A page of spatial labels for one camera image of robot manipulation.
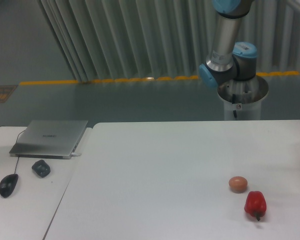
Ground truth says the black mouse cable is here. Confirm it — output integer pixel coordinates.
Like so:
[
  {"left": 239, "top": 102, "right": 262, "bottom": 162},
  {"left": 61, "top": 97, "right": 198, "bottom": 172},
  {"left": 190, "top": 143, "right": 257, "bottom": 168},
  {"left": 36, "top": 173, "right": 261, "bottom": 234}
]
[{"left": 13, "top": 129, "right": 28, "bottom": 175}]

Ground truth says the black computer mouse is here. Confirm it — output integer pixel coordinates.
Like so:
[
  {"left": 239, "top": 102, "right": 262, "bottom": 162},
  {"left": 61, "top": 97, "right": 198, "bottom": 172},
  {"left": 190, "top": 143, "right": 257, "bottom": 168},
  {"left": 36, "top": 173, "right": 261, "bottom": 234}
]
[{"left": 0, "top": 173, "right": 19, "bottom": 198}]

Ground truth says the small black gadget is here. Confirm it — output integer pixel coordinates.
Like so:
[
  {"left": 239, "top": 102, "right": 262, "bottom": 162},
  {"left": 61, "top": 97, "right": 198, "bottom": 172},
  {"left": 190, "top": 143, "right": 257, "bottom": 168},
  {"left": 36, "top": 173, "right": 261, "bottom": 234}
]
[{"left": 31, "top": 159, "right": 51, "bottom": 178}]

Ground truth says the silver closed laptop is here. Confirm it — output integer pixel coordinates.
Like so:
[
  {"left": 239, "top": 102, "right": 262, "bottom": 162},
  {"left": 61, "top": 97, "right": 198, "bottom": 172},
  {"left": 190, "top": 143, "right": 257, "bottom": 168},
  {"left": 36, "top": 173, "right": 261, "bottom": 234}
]
[{"left": 9, "top": 120, "right": 88, "bottom": 160}]

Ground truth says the white usb dongle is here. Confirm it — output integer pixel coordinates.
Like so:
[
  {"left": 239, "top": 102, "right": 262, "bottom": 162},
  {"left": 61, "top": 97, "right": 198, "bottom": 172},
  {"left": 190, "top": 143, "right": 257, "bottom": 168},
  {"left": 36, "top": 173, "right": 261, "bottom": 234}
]
[{"left": 71, "top": 152, "right": 82, "bottom": 157}]

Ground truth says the brown egg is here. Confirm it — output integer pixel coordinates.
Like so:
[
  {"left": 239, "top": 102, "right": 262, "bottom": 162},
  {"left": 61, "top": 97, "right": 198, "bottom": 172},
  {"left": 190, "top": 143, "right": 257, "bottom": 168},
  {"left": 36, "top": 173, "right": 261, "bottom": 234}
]
[{"left": 228, "top": 176, "right": 248, "bottom": 193}]

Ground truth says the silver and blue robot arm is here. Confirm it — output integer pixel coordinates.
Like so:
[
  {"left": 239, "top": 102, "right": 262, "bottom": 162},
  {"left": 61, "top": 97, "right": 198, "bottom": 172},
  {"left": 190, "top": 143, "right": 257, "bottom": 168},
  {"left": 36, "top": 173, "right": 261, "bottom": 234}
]
[{"left": 198, "top": 0, "right": 300, "bottom": 88}]

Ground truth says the black pedestal cable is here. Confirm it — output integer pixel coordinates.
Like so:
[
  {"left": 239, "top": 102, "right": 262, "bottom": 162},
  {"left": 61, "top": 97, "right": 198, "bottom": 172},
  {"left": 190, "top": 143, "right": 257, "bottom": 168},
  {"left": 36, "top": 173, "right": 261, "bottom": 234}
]
[{"left": 231, "top": 93, "right": 238, "bottom": 120}]

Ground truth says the red bell pepper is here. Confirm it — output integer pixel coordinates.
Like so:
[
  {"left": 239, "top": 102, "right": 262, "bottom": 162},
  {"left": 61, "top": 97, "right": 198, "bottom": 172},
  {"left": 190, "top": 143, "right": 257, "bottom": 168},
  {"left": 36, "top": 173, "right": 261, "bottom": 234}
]
[{"left": 244, "top": 191, "right": 267, "bottom": 221}]

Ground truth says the grey pleated curtain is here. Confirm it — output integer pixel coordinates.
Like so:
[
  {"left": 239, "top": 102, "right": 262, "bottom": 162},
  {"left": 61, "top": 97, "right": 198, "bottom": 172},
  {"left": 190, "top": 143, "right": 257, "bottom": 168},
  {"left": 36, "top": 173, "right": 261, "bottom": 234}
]
[{"left": 39, "top": 0, "right": 300, "bottom": 82}]

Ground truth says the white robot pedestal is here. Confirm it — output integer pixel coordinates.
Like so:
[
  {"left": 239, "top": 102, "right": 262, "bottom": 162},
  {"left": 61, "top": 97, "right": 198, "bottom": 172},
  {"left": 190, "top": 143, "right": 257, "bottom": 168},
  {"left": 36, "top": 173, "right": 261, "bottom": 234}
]
[{"left": 217, "top": 75, "right": 269, "bottom": 121}]

